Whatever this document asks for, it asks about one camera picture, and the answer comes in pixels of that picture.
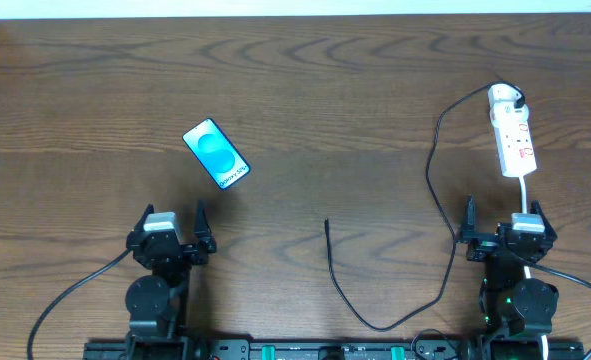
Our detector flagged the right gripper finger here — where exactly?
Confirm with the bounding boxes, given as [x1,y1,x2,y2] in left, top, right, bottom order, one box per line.
[462,195,476,233]
[529,200,555,235]

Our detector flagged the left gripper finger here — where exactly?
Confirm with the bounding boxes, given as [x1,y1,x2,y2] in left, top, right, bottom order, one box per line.
[132,204,154,233]
[193,200,212,245]

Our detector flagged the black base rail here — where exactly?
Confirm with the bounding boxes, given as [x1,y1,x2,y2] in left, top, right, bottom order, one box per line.
[82,337,586,360]

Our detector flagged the black charger cable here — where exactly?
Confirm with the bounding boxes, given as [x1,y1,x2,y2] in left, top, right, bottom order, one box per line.
[323,81,527,333]

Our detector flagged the blue Galaxy smartphone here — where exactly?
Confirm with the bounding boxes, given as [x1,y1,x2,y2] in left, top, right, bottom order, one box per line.
[182,118,251,190]

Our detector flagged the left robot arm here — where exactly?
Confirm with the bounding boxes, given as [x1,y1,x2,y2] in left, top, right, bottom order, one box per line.
[125,202,217,359]

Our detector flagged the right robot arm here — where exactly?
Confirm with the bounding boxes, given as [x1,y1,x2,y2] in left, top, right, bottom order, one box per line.
[457,196,559,359]

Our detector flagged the white power strip cord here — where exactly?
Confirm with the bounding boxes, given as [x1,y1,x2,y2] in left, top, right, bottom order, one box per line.
[518,175,550,360]

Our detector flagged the white power strip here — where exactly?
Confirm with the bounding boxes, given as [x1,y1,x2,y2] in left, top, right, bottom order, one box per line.
[488,83,537,178]

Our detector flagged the white charger plug adapter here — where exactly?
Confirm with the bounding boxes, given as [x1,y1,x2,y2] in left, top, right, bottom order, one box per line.
[489,101,529,129]

